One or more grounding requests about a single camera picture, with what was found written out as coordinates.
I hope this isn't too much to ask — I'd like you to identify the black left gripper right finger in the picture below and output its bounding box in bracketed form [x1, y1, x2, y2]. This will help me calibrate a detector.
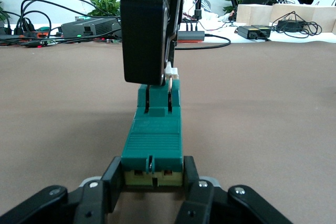
[174, 155, 295, 224]

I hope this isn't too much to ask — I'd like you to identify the white desk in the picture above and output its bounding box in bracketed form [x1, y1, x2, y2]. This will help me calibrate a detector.
[0, 22, 336, 45]

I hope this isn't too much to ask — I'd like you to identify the small green plant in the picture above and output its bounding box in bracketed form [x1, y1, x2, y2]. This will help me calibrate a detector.
[0, 0, 12, 24]

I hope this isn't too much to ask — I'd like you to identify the bushy green potted plant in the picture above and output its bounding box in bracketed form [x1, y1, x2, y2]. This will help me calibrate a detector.
[86, 0, 124, 18]

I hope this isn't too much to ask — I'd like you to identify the black cable and plug bundle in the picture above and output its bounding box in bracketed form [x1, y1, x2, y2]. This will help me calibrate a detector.
[0, 0, 65, 48]

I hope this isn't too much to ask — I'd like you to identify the black adapter with cord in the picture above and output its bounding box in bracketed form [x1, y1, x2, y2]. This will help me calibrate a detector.
[277, 19, 310, 33]

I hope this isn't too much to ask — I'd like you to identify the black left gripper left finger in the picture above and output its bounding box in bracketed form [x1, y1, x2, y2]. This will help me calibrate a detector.
[0, 155, 124, 224]

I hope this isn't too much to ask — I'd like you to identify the green load switch white handle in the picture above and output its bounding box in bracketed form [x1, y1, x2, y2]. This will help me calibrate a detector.
[121, 61, 184, 187]

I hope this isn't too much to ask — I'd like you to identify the beige folded board panel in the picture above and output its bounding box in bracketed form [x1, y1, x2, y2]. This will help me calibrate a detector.
[235, 3, 336, 34]

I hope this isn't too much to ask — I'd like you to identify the dark grey power box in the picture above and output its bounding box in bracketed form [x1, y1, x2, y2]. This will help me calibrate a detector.
[61, 18, 122, 37]

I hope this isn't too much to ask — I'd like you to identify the grey usb hub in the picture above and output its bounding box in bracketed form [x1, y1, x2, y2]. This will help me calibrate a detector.
[177, 30, 206, 41]

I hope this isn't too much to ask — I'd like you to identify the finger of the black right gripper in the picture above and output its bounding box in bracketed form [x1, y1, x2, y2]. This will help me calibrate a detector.
[160, 0, 186, 65]
[120, 0, 170, 87]

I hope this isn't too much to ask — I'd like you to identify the thick black hub cable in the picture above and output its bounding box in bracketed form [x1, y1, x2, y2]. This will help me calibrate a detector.
[173, 33, 232, 51]

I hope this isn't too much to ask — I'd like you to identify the green circuit board red led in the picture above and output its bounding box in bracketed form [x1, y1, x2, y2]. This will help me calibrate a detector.
[33, 39, 58, 48]

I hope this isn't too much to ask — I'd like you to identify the orange and black device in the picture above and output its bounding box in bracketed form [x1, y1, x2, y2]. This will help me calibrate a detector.
[22, 30, 51, 39]

